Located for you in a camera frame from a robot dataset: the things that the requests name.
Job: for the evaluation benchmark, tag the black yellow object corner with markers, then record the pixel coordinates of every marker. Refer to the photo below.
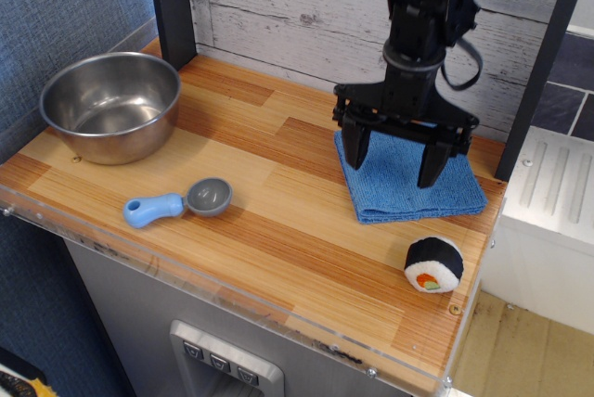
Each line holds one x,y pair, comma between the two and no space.
21,378

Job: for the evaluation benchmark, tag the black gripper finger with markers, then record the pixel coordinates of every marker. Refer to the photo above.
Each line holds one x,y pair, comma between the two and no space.
355,140
434,159

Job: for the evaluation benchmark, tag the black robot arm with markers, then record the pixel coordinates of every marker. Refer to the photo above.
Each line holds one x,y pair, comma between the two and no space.
424,29

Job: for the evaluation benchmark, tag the clear acrylic edge guard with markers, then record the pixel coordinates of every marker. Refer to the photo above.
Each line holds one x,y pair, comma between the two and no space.
138,293

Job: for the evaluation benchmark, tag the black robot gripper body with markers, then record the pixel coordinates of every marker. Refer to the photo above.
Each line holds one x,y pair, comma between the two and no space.
407,104

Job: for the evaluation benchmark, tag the white ribbed sink counter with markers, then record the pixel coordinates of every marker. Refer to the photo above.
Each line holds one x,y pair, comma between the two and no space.
541,257

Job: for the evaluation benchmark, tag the dark grey left post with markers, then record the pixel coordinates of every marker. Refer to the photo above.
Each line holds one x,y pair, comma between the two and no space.
176,31

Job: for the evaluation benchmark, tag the plush sushi roll toy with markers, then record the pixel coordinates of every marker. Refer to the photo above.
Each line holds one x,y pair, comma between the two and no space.
434,265

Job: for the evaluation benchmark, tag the grey toy fridge cabinet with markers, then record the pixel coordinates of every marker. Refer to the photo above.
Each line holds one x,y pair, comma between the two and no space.
315,298

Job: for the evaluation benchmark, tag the blue towel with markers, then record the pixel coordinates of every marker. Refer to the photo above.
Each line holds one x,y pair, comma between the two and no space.
384,189

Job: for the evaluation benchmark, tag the blue grey plastic scoop spoon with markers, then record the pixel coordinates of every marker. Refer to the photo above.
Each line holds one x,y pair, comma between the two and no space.
208,197

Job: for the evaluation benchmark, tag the stainless steel bowl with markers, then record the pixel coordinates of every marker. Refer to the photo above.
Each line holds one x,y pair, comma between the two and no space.
114,108

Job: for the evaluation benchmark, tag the dark grey post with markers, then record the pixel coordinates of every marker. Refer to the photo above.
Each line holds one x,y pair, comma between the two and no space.
176,31
551,44

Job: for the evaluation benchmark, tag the silver dispenser button panel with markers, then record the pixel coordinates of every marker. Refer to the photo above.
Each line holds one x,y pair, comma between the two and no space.
210,366

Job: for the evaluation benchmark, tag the dark grey right post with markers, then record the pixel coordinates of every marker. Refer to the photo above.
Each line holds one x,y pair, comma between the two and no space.
551,44

